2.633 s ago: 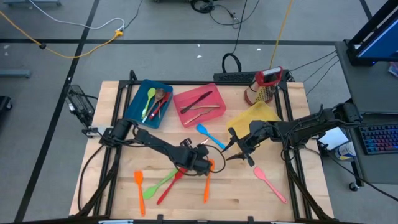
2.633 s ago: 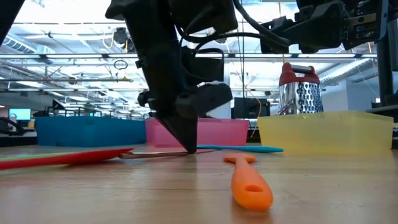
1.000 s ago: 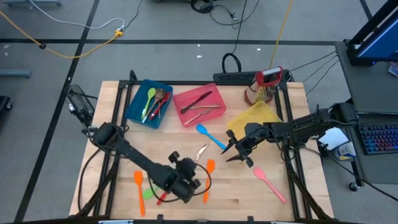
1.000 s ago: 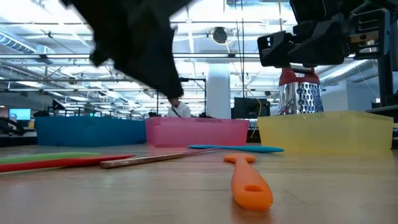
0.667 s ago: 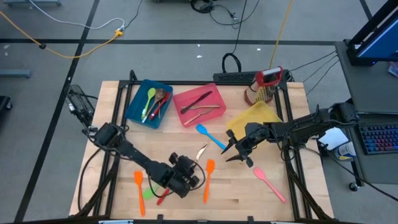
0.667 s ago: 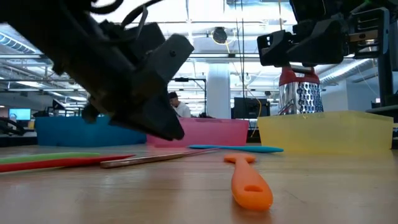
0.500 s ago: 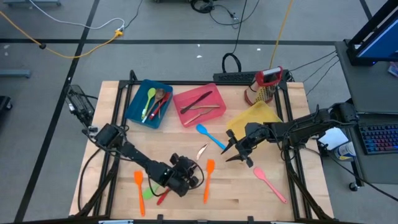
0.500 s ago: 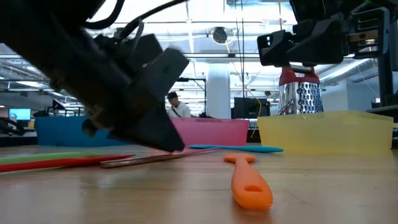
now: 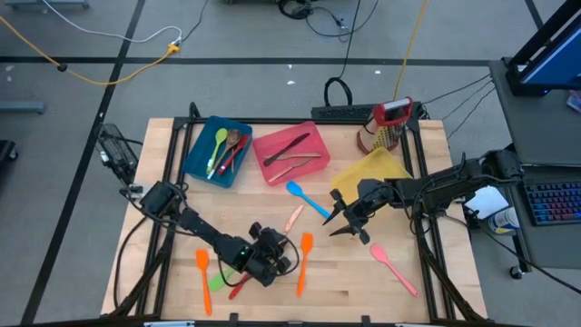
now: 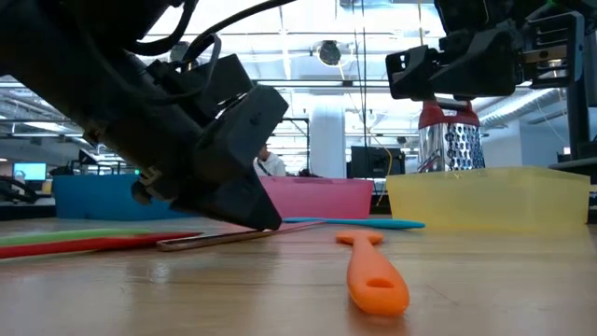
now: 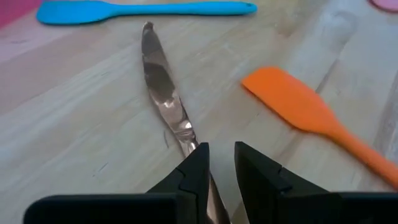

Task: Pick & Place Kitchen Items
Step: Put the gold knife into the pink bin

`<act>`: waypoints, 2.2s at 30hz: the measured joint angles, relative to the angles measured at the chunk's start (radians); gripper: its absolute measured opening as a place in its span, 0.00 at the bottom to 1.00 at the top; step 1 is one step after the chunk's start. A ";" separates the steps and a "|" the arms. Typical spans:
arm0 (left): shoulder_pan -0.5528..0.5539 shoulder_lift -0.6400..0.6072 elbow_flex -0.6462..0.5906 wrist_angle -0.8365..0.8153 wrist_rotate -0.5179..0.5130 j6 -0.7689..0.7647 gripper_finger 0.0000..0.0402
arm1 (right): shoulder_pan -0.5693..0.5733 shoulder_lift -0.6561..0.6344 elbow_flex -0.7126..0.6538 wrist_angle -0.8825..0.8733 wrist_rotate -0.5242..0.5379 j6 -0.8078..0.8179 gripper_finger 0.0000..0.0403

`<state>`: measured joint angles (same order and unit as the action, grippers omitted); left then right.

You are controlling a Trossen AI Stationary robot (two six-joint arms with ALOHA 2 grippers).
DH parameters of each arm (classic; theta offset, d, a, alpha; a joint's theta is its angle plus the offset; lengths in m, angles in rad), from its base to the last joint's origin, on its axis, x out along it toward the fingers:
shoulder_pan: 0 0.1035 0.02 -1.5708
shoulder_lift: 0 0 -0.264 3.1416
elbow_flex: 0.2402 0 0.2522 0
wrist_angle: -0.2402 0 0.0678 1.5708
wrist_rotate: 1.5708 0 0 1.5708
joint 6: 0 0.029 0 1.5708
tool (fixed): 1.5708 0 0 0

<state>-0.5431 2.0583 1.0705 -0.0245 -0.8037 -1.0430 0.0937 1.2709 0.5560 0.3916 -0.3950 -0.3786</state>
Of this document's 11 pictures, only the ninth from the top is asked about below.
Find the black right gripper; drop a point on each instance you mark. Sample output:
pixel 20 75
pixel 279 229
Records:
pixel 372 195

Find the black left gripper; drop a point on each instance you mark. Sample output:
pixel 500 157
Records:
pixel 270 247

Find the orange silicone spoon spatula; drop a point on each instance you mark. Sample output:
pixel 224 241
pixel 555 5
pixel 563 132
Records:
pixel 306 243

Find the pink silicone spatula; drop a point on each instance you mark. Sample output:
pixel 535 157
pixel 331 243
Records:
pixel 379 253

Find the red silicone spatula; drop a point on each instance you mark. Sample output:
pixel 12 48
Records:
pixel 236 290

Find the blue silicone spatula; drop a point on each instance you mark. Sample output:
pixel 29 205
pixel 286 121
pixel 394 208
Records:
pixel 294 187

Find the black knife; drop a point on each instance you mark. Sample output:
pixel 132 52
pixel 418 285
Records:
pixel 286 149

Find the red silicone spoon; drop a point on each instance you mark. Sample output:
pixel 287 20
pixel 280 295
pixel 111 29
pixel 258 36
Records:
pixel 236 152

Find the dark wooden spoon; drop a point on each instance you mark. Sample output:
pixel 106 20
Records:
pixel 233 135

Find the green silicone spoon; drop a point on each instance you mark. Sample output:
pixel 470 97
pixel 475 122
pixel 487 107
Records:
pixel 221 135

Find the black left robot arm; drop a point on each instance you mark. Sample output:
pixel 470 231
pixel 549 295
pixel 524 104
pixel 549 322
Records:
pixel 204 229

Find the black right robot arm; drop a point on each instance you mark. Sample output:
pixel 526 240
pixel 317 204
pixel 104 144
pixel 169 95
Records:
pixel 445 186

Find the green silicone spatula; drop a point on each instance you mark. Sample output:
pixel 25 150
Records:
pixel 217 282

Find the yellow plastic bin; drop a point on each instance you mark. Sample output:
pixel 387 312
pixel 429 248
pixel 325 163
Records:
pixel 377 168

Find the pink plastic bin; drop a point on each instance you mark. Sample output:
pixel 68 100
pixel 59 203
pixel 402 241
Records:
pixel 313 136

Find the black power strip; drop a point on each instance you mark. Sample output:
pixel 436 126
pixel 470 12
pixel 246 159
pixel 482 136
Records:
pixel 340 112

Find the teal blue plastic bin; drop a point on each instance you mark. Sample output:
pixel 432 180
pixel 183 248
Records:
pixel 197 156

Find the white blue can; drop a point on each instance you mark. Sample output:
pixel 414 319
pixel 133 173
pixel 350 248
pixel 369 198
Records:
pixel 504 220

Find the black caster wheel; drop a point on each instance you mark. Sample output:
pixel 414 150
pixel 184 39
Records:
pixel 516 272

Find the backlit keyboard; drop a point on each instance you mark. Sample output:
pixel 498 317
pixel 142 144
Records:
pixel 554 204

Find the grey desk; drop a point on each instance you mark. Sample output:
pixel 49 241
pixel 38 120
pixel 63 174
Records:
pixel 535 127

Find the colourful book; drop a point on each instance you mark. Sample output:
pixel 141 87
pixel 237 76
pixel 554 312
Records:
pixel 575 101

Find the computer monitor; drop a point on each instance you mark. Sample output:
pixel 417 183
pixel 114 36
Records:
pixel 558 63

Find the black chair wheel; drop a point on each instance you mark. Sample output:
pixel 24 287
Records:
pixel 6 152

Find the grey metal base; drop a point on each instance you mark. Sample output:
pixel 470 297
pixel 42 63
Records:
pixel 22 108
pixel 45 3

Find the black table frame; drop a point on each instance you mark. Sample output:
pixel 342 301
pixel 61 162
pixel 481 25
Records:
pixel 268 121

